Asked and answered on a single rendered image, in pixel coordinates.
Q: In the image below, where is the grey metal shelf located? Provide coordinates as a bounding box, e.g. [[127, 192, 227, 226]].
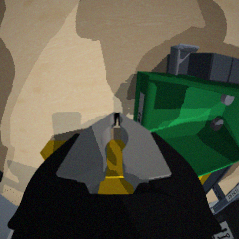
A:
[[166, 43, 239, 215]]

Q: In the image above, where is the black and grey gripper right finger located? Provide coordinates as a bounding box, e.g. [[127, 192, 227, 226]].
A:
[[118, 112, 222, 236]]

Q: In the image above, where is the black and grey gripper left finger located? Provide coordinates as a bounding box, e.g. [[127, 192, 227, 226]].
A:
[[8, 112, 117, 230]]

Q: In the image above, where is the green bin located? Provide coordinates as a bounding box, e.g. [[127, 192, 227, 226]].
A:
[[133, 71, 239, 177]]

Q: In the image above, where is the yellow bin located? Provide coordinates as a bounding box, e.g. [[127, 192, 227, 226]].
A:
[[40, 139, 134, 194]]

